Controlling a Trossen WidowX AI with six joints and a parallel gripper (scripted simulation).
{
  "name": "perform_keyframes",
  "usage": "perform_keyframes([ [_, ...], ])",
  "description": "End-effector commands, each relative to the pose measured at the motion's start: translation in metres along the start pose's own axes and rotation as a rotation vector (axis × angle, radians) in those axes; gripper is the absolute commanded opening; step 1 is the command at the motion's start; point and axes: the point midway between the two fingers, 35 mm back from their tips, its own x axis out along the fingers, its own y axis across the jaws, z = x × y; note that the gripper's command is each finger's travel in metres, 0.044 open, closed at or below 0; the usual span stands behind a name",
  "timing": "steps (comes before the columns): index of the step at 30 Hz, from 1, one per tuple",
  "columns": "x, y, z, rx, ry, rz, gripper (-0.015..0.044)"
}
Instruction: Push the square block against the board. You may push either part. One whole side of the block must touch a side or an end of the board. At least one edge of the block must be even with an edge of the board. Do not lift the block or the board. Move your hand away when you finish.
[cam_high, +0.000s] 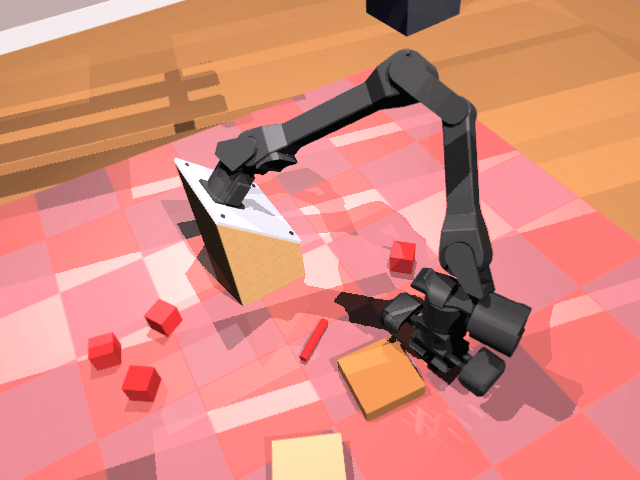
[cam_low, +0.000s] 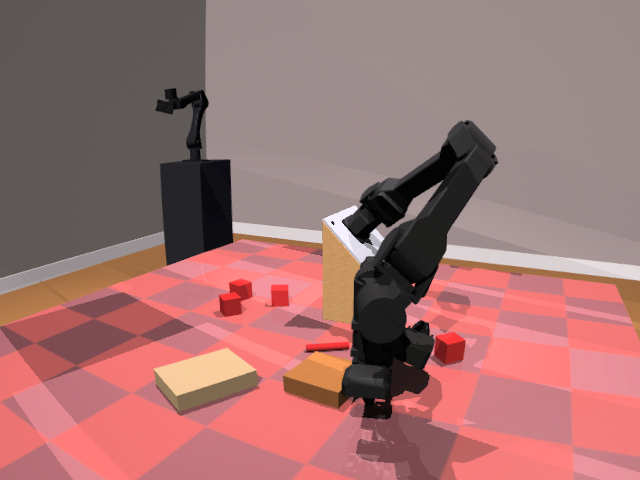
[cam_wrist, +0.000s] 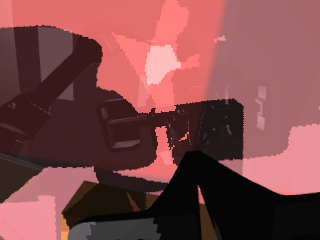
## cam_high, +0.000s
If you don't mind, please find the red cylinder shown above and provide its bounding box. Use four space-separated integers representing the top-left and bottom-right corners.
299 318 328 361

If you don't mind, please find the red cube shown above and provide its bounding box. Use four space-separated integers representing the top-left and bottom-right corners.
390 241 416 274
143 299 183 337
121 365 161 403
88 332 122 371

